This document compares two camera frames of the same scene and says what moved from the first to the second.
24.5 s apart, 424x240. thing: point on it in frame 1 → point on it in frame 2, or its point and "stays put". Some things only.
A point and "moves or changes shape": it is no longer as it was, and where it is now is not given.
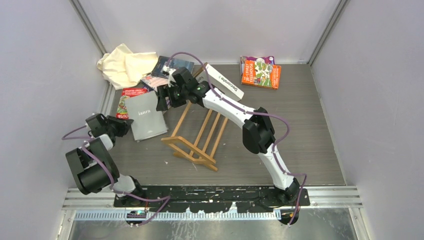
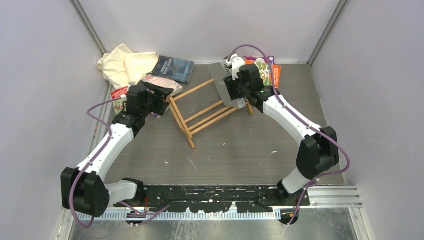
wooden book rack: (195, 152) moves or changes shape
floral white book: (154, 81) stays put
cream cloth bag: (123, 68) stays put
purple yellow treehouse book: (149, 88) moves or changes shape
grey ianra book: (145, 109) moves or changes shape
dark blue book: (173, 64) stays put
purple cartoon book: (269, 60) stays put
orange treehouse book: (260, 74) stays put
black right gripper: (164, 92) → (231, 86)
